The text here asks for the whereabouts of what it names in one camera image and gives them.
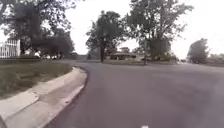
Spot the low house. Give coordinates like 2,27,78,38
108,50,145,62

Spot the pale concrete kerb strip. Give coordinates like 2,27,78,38
0,66,89,128

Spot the tall tree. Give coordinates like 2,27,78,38
126,0,194,63

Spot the dark bushy tree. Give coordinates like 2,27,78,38
186,37,210,65

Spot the grey asphalt road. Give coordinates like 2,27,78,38
43,59,224,128

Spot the group of trees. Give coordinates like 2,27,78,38
0,0,80,60

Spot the grass verge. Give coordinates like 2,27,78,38
0,59,74,100

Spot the pole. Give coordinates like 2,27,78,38
143,39,148,66

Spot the white fence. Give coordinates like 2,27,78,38
0,38,22,60

